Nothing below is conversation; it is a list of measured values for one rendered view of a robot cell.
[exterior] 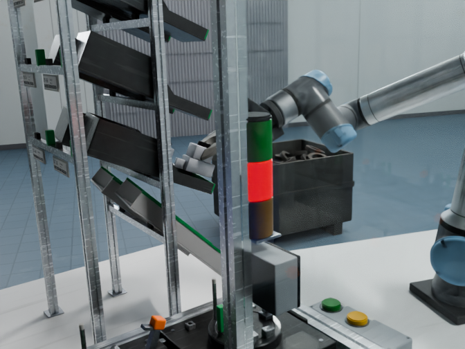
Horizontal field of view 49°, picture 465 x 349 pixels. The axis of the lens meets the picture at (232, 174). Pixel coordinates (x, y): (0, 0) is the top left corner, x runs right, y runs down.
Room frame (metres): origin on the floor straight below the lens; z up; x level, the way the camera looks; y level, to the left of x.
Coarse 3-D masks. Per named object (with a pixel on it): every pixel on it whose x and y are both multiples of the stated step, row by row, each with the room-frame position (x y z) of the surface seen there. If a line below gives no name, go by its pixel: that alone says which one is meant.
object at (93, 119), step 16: (96, 128) 0.96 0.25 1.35; (112, 128) 0.97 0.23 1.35; (96, 144) 0.96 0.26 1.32; (112, 144) 0.97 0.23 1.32; (128, 144) 0.99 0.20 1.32; (144, 144) 1.00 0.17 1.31; (112, 160) 0.97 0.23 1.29; (128, 160) 0.98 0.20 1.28; (144, 160) 1.00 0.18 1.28; (176, 176) 1.03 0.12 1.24; (192, 176) 1.17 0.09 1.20; (208, 192) 1.06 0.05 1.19
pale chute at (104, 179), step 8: (104, 168) 1.24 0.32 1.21; (96, 176) 1.23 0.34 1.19; (104, 176) 1.24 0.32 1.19; (112, 176) 1.24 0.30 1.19; (96, 184) 1.17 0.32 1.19; (104, 184) 1.24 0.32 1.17; (112, 184) 1.12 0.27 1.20; (120, 184) 1.13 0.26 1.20; (104, 192) 1.11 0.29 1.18; (112, 192) 1.12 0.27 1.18; (112, 200) 1.12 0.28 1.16; (120, 200) 1.13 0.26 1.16; (128, 208) 1.13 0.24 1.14; (136, 216) 1.14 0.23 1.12
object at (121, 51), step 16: (80, 48) 0.99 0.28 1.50; (96, 48) 0.97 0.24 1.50; (112, 48) 0.98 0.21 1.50; (128, 48) 0.99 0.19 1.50; (80, 64) 0.95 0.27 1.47; (96, 64) 0.97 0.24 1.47; (112, 64) 0.98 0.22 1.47; (128, 64) 0.99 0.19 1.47; (144, 64) 1.00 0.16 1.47; (112, 80) 0.98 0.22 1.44; (128, 80) 0.99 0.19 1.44; (144, 80) 1.00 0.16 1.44; (144, 96) 1.06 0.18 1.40; (176, 96) 1.03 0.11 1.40; (192, 112) 1.04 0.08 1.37; (208, 112) 1.06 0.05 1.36
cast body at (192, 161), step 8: (192, 144) 1.10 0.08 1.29; (200, 144) 1.09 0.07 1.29; (208, 144) 1.10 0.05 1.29; (192, 152) 1.08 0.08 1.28; (200, 152) 1.08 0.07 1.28; (176, 160) 1.07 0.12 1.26; (184, 160) 1.08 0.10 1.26; (192, 160) 1.07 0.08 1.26; (200, 160) 1.08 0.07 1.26; (208, 160) 1.09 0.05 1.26; (184, 168) 1.07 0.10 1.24; (192, 168) 1.07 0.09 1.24; (200, 168) 1.08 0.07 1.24; (208, 168) 1.09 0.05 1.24; (208, 176) 1.09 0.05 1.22
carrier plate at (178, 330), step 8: (208, 312) 0.94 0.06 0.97; (192, 320) 0.92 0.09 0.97; (200, 320) 0.92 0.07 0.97; (208, 320) 0.91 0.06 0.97; (168, 328) 0.89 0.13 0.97; (176, 328) 0.89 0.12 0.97; (184, 328) 0.89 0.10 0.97; (200, 328) 0.88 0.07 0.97; (160, 336) 0.88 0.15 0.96; (168, 336) 0.86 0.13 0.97; (176, 336) 0.86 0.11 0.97; (184, 336) 0.86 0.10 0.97; (192, 336) 0.86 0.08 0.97; (200, 336) 0.86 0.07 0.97; (168, 344) 0.85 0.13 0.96; (176, 344) 0.83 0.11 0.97; (184, 344) 0.83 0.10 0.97; (192, 344) 0.83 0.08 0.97; (200, 344) 0.83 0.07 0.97; (208, 344) 0.83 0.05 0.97
